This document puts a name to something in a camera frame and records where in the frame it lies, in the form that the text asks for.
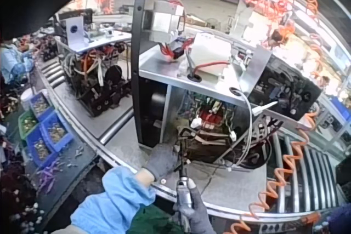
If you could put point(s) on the person's left hand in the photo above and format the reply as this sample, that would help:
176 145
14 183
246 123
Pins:
160 160

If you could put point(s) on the person's right hand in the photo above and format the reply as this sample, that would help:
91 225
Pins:
201 217

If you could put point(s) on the person's right fingers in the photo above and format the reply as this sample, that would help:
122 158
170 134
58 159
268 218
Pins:
181 212

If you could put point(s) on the person's left fingers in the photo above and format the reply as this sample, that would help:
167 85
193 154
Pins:
173 152

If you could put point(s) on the silver pneumatic screwdriver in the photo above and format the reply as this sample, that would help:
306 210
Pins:
184 190

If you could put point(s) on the open microwave oven chassis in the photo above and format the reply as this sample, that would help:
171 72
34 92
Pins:
153 108

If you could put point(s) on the white box component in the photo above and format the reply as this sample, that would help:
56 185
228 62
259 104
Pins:
209 53

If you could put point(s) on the open appliance chassis with wiring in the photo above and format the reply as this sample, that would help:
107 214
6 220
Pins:
93 80

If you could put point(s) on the blue parts bin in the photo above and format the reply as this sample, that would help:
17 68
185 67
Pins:
39 105
56 132
39 149

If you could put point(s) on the steel conveyor rollers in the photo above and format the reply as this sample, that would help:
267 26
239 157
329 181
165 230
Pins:
50 71
304 168

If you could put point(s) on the black control board panel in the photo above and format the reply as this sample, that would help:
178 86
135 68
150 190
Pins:
288 88

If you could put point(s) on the silver transformer block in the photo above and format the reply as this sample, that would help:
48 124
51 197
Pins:
164 20

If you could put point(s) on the green parts bin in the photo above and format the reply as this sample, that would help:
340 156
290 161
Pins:
27 124

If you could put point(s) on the white plastic bucket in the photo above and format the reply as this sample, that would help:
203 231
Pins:
27 98

